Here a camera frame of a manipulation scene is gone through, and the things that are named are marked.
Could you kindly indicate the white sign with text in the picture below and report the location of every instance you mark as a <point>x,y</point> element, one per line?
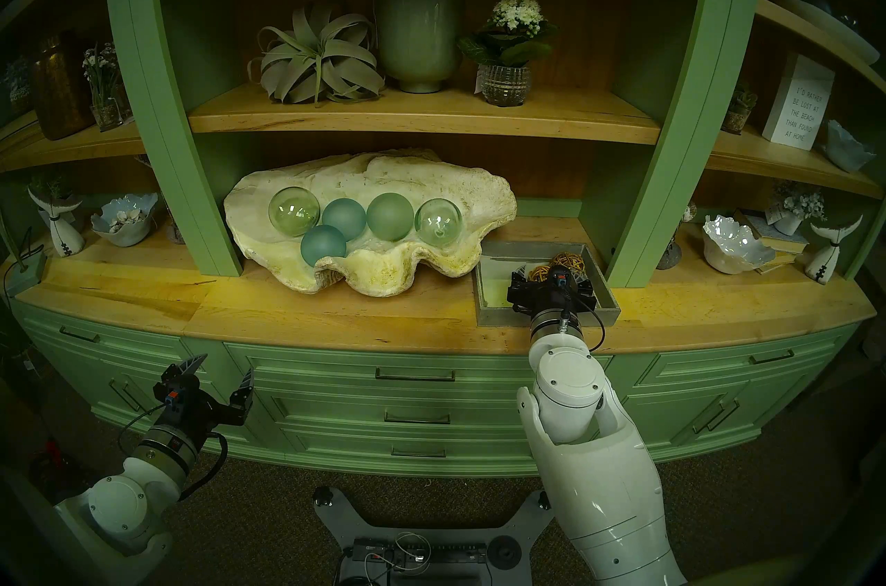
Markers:
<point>799,100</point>

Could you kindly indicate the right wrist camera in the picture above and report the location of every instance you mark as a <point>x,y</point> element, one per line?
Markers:
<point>561,279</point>

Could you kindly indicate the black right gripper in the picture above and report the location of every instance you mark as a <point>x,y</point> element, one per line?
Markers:
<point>550,301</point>

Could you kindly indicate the grey wooden tray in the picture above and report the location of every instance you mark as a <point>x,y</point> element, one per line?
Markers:
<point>495,294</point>

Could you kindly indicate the ruffled bowl with shells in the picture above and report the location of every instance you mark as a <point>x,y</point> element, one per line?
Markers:
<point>124,228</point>

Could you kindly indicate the grey-green air plant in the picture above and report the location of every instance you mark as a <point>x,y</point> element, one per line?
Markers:
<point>315,55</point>

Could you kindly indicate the small potted green plant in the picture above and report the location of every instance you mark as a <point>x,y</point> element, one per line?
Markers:
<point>738,114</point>

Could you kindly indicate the dull brown rattan ball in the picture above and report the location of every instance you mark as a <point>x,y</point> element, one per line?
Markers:
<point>571,261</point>

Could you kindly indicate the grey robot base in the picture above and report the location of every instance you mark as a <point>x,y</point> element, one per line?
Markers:
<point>332,522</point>

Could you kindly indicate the small flowers in glass vase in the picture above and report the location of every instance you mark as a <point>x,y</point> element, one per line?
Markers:
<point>105,107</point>

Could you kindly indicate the large white platter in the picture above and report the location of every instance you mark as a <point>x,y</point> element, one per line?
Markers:
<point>830,31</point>

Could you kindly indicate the frosted teal glass ball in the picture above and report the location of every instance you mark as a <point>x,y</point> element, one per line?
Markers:
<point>346,216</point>
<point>322,245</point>

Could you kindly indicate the brown glass jar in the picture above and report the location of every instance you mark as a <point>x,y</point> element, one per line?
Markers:
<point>61,86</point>

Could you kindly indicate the green wooden shelf cabinet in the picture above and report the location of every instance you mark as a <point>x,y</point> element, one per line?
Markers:
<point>173,107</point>

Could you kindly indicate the frosted green glass ball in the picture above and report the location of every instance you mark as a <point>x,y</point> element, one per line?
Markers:
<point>390,216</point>

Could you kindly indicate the black electronics box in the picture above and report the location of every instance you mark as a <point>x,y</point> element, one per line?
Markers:
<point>450,553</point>

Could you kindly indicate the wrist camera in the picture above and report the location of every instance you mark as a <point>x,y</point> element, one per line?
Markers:
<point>173,392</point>
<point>561,279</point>

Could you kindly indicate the tan old book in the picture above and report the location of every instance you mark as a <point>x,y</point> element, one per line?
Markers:
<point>779,261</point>

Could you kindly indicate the clear pale glass ball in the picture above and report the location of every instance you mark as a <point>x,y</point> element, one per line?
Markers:
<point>438,222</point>

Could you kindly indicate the grey-blue old book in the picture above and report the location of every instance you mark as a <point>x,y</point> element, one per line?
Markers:
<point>782,240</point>

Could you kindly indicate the small grey-green box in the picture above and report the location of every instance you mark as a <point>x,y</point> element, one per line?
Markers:
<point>28,270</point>

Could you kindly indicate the pale blue ruffled bowl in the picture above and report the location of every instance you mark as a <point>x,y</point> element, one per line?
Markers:
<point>846,152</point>

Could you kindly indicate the white ruffled ceramic bowl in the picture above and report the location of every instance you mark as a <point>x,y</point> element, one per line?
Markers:
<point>734,249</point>

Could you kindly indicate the white whale tail figurine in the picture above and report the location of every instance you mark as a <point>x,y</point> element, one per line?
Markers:
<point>824,259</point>
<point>66,239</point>

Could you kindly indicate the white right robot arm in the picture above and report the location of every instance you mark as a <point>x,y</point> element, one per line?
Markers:
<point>588,488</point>

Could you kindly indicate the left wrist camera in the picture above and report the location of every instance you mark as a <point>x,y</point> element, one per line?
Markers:
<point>173,392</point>

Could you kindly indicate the pale flowers in white pot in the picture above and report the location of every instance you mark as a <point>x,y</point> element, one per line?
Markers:
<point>792,211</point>

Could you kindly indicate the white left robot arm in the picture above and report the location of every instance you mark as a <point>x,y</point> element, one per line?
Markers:
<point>118,508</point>

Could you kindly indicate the orange-brown rattan ball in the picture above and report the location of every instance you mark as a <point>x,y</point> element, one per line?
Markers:
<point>538,274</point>

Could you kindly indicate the clear green glass ball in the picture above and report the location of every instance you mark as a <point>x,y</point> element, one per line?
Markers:
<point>294,212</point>

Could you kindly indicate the bird figure on stone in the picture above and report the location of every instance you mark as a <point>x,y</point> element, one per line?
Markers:
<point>669,256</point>

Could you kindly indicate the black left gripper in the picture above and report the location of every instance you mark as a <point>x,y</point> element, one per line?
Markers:
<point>201,418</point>

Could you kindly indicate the giant clam shell bowl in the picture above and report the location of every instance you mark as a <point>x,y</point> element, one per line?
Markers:
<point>387,273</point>

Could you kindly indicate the tall green ceramic vase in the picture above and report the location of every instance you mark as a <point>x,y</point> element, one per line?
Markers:
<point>419,24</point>

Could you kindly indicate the white flowers in glass pot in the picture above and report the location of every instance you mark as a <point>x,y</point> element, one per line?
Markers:
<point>509,52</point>

